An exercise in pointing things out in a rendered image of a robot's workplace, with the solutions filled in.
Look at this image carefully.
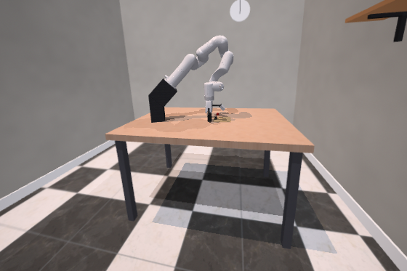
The tan flat mat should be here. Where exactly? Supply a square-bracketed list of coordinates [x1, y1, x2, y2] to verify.
[213, 117, 231, 122]

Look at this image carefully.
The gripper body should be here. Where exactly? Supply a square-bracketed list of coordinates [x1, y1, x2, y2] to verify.
[205, 100, 213, 113]

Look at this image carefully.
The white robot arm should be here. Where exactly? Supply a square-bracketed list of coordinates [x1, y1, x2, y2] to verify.
[164, 36, 233, 100]

